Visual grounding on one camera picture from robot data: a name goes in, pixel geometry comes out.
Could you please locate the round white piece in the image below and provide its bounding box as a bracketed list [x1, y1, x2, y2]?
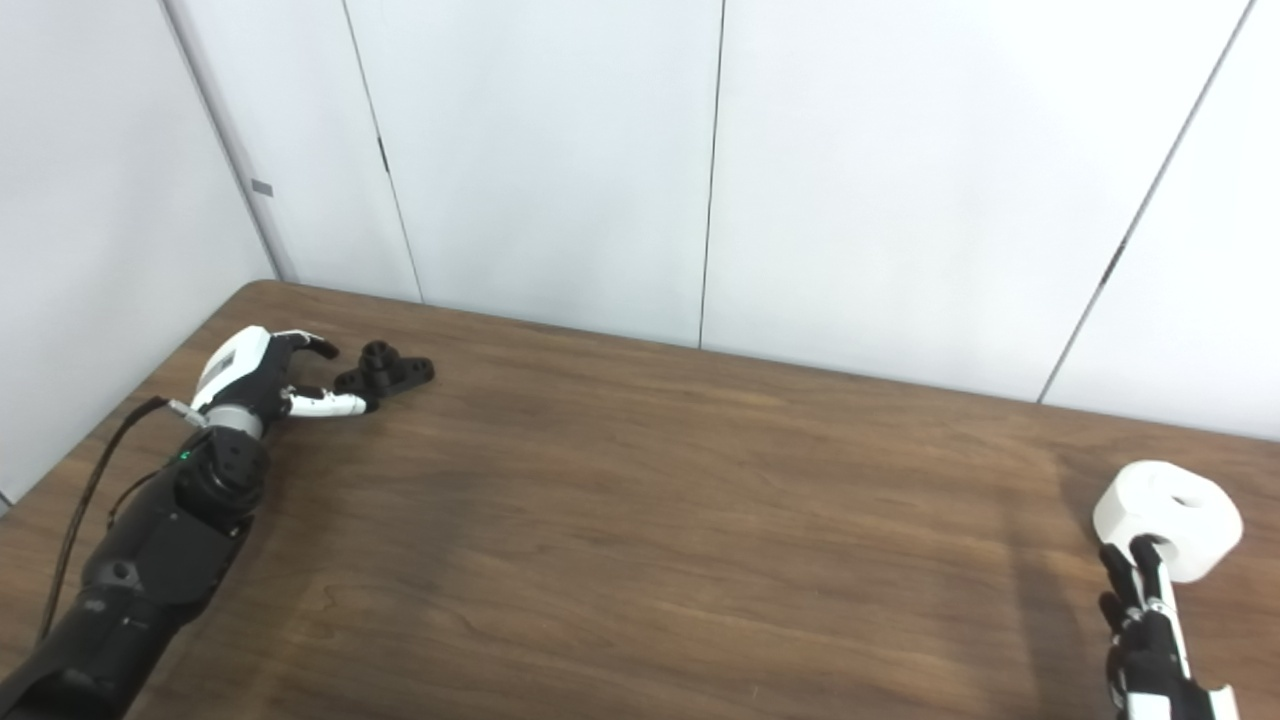
[1092, 460, 1245, 584]

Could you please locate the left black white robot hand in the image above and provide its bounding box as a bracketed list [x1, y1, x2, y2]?
[190, 325, 379, 421]

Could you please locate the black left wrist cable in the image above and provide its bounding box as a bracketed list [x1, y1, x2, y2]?
[35, 396, 206, 646]

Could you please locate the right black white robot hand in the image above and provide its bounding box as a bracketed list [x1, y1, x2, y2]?
[1097, 535, 1241, 720]

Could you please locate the black flanged holder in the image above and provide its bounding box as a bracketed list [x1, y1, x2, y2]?
[333, 341, 436, 399]

